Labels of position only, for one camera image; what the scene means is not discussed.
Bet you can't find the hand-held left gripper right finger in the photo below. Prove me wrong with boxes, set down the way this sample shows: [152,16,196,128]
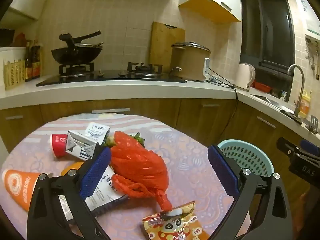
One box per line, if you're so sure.
[205,145,293,240]

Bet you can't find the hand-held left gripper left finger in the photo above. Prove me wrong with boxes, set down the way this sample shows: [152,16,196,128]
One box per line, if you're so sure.
[27,147,112,240]

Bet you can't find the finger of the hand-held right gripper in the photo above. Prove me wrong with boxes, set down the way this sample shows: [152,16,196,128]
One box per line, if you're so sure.
[276,137,304,159]
[299,140,320,156]

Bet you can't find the white blue milk carton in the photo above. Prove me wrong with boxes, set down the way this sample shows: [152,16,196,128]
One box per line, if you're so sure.
[65,122,111,161]

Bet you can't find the light blue plastic basket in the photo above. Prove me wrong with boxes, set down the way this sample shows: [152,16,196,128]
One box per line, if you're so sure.
[217,139,275,181]

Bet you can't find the red plastic bag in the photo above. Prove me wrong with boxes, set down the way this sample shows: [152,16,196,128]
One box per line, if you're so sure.
[109,131,173,212]

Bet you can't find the red paper cup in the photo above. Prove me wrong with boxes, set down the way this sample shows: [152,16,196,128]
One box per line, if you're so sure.
[50,133,69,158]

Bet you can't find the orange paper cup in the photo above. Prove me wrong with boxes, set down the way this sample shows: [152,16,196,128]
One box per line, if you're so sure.
[2,169,42,212]

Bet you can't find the yellow detergent bottle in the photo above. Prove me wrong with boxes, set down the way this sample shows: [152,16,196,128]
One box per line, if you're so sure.
[298,90,312,119]

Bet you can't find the metal sink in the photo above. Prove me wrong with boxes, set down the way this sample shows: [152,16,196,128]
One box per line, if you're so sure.
[249,93,288,111]

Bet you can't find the green vegetable scraps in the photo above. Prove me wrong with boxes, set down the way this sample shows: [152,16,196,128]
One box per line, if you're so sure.
[104,132,146,148]

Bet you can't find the metal faucet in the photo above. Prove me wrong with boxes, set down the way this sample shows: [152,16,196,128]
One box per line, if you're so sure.
[280,64,306,124]

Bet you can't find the red tray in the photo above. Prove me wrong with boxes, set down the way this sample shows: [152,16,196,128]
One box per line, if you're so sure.
[251,81,272,93]

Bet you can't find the gold snack packet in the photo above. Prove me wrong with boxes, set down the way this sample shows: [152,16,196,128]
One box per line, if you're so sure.
[141,201,211,240]

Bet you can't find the wooden base cabinets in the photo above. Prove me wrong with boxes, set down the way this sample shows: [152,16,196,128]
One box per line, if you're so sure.
[0,97,320,155]

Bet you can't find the white electric kettle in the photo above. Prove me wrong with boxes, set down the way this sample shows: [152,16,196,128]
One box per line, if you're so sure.
[236,63,256,92]

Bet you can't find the hanging kitchen utensils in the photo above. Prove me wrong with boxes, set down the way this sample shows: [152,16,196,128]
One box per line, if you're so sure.
[305,38,320,81]

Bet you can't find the black gas stove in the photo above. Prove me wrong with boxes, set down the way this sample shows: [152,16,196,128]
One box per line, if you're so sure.
[35,62,188,88]

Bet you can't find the rice cooker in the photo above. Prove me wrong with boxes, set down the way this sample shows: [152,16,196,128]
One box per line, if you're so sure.
[170,41,212,81]

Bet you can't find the black wok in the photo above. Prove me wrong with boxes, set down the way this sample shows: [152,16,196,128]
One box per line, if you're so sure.
[51,33,104,66]

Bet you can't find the dark window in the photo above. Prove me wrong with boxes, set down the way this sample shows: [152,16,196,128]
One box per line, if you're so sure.
[240,0,296,101]

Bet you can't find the dark sauce bottle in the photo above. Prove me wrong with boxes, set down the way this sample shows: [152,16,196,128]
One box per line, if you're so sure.
[24,41,33,83]
[32,43,42,78]

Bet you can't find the yellow woven basket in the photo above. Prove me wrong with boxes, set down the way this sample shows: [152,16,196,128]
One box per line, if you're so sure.
[3,59,26,91]

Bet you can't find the wooden cutting board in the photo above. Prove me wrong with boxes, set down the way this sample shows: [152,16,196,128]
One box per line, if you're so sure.
[149,21,186,67]

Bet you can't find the white bucket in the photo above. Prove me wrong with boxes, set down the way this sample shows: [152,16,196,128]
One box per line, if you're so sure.
[0,46,27,87]

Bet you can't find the white paper notice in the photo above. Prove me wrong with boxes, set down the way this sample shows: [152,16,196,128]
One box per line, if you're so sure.
[292,0,310,13]

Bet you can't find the black cable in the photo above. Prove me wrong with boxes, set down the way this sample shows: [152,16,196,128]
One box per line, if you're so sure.
[207,67,239,142]

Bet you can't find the white wall cabinet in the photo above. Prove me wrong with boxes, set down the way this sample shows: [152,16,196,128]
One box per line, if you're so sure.
[178,0,243,23]

